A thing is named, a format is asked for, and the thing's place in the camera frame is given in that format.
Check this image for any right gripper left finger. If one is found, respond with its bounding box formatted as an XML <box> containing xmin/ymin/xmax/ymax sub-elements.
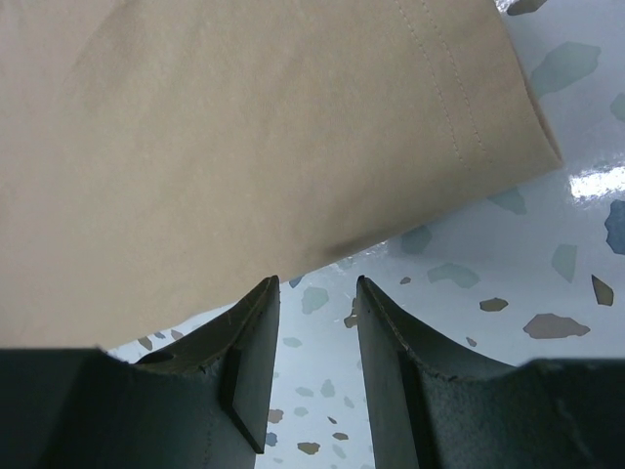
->
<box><xmin>1</xmin><ymin>277</ymin><xmax>280</xmax><ymax>468</ymax></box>

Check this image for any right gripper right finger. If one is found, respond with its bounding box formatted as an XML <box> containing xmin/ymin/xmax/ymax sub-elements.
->
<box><xmin>354</xmin><ymin>277</ymin><xmax>624</xmax><ymax>468</ymax></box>

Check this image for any beige t shirt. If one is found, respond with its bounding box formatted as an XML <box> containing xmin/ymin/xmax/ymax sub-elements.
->
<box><xmin>1</xmin><ymin>1</ymin><xmax>562</xmax><ymax>348</ymax></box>

